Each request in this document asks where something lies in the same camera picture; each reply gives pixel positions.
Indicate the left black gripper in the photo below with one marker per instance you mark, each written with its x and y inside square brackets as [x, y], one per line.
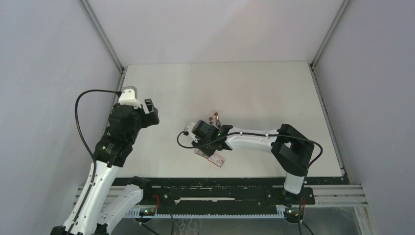
[149, 118]

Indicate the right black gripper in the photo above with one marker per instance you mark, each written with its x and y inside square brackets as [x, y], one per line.
[197, 143]

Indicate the red white staple box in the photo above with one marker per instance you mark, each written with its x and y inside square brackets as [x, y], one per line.
[214, 158]

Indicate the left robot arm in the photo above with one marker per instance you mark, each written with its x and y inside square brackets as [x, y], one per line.
[89, 216]

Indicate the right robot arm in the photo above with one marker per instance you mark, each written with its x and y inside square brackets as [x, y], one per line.
[292, 150]

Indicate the left circuit board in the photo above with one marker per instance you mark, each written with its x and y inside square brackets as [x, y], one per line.
[147, 212]

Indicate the circuit board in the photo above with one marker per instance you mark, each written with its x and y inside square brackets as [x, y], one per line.
[147, 212]
[294, 213]

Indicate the right circuit board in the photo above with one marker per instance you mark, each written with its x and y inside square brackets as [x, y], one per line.
[294, 213]

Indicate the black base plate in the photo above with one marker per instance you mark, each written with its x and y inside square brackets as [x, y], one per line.
[151, 201]

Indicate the white cable duct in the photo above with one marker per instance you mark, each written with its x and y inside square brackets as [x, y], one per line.
[275, 212]

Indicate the left corner aluminium post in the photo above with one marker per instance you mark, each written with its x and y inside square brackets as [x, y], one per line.
[99, 30]

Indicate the corner aluminium post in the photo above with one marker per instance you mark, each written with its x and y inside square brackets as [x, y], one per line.
[99, 30]
[333, 26]

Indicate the aluminium rail frame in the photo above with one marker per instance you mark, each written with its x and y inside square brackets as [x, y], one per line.
[312, 196]

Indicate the right corner aluminium post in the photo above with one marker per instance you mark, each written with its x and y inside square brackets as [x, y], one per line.
[333, 26]

